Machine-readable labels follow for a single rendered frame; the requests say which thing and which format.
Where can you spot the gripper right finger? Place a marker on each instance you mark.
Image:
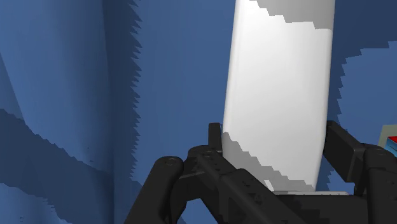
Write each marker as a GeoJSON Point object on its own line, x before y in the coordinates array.
{"type": "Point", "coordinates": [378, 173]}

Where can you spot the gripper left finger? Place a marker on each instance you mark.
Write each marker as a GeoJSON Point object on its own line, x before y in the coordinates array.
{"type": "Point", "coordinates": [173, 186]}

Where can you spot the grey red blue box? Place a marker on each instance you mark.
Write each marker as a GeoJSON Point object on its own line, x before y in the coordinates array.
{"type": "Point", "coordinates": [391, 143]}

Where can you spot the blue sofa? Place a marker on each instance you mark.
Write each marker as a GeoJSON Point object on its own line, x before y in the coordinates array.
{"type": "Point", "coordinates": [183, 62]}

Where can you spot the white rounded tall object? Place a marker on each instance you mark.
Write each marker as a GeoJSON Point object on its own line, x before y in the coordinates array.
{"type": "Point", "coordinates": [279, 93]}

